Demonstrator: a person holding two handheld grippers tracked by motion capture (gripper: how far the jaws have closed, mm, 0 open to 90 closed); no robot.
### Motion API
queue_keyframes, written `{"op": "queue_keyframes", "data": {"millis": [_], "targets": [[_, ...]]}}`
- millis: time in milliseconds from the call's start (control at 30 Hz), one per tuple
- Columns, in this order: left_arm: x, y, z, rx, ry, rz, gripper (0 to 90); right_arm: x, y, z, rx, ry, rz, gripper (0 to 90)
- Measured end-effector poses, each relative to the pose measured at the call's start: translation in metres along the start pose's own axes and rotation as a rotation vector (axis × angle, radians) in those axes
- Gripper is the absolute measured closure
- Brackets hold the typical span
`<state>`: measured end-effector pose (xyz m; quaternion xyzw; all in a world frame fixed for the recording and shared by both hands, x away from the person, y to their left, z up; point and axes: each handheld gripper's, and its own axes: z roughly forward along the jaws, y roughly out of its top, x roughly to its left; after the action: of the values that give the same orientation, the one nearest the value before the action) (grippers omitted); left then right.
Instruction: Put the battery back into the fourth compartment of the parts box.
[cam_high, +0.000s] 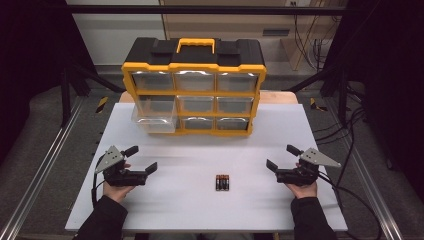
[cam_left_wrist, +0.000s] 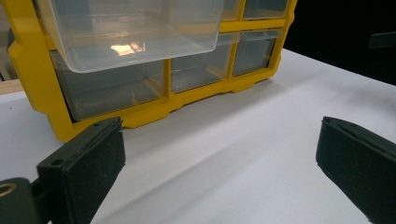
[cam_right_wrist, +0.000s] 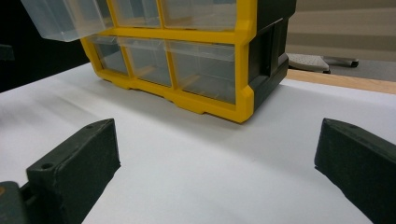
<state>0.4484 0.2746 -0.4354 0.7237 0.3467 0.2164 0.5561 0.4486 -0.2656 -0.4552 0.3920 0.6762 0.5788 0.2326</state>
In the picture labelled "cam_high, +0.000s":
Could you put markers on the person's left hand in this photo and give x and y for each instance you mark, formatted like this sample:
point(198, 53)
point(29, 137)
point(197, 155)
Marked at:
point(116, 192)

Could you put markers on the aluminium floor rail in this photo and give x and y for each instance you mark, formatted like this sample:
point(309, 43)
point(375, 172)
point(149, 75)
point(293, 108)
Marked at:
point(43, 163)
point(370, 180)

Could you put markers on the black yellow hazard tape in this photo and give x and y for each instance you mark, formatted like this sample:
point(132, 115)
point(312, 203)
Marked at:
point(314, 104)
point(102, 104)

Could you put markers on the grid of clear drawers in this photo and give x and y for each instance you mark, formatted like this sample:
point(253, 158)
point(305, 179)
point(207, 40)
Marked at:
point(195, 81)

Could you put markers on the black curtain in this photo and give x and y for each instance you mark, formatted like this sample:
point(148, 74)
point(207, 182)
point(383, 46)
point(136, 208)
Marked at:
point(393, 83)
point(30, 66)

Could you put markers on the yellow black organizer cabinet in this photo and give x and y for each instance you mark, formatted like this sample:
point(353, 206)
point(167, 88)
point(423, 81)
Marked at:
point(196, 67)

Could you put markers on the wooden table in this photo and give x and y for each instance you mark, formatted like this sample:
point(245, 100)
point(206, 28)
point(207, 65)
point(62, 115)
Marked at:
point(278, 97)

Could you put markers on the dark rectangular vent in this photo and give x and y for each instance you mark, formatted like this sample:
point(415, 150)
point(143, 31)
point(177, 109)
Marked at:
point(276, 32)

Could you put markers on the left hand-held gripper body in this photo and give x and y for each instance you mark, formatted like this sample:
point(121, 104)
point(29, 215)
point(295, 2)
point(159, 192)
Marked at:
point(115, 176)

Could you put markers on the black orange battery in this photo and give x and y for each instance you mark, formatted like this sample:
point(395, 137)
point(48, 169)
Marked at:
point(224, 182)
point(217, 182)
point(220, 182)
point(227, 182)

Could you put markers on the person's right hand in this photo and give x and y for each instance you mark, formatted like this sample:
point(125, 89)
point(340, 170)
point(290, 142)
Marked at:
point(304, 191)

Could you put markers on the black metal stand leg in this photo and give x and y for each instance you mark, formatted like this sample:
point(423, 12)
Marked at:
point(65, 96)
point(342, 96)

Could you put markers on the black horizontal frame bar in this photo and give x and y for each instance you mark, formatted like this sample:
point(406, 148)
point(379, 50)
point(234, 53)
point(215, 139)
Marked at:
point(200, 10)

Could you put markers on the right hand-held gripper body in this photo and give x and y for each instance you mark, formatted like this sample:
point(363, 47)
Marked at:
point(300, 176)

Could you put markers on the clear plastic organizer drawer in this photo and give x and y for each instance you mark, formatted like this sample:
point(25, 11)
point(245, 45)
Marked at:
point(155, 126)

